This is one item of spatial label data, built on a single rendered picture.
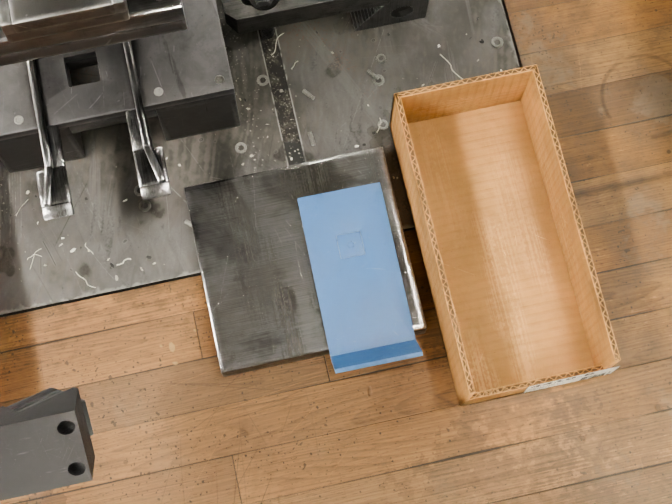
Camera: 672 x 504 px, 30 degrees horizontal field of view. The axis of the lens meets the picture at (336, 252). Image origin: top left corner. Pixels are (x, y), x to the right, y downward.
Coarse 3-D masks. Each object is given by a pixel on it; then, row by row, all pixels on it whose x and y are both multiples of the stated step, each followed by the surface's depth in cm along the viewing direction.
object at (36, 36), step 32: (0, 0) 80; (32, 0) 80; (64, 0) 80; (96, 0) 80; (128, 0) 84; (160, 0) 84; (0, 32) 84; (32, 32) 81; (64, 32) 82; (96, 32) 85; (128, 32) 86; (160, 32) 87; (0, 64) 87
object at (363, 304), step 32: (352, 192) 104; (320, 224) 103; (352, 224) 103; (384, 224) 103; (320, 256) 102; (384, 256) 102; (320, 288) 102; (352, 288) 102; (384, 288) 102; (352, 320) 101; (384, 320) 101; (352, 352) 100; (384, 352) 99; (416, 352) 98
